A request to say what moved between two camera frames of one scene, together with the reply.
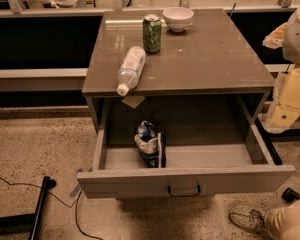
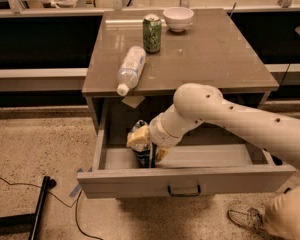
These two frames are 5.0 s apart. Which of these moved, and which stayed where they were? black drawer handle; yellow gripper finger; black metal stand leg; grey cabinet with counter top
Moved: yellow gripper finger
Stayed: grey cabinet with counter top; black metal stand leg; black drawer handle
